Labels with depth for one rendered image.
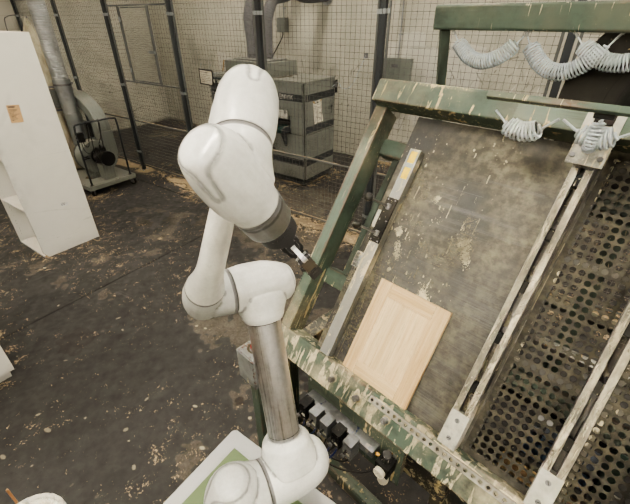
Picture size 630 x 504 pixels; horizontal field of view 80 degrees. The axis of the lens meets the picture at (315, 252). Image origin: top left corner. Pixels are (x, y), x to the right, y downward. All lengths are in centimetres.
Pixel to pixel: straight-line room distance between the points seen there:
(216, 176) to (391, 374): 122
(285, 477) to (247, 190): 95
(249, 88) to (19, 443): 271
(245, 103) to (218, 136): 12
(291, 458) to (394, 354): 57
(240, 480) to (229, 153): 96
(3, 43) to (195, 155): 401
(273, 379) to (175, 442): 153
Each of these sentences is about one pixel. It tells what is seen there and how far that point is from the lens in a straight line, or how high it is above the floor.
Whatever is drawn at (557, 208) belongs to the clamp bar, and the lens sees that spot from 143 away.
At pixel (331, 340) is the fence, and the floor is 96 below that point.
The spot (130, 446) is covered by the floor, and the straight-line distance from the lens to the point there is 272.
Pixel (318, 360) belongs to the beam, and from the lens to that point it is 170.
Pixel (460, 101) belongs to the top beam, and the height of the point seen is 188.
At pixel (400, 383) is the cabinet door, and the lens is 156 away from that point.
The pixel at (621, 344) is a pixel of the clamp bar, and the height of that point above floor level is 135.
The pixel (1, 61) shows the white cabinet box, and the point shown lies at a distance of 447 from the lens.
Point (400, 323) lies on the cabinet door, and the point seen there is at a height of 112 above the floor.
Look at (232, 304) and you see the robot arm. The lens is 105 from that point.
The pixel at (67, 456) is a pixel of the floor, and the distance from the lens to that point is 285.
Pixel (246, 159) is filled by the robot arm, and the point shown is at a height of 198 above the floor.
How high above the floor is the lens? 214
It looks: 32 degrees down
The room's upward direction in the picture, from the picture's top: straight up
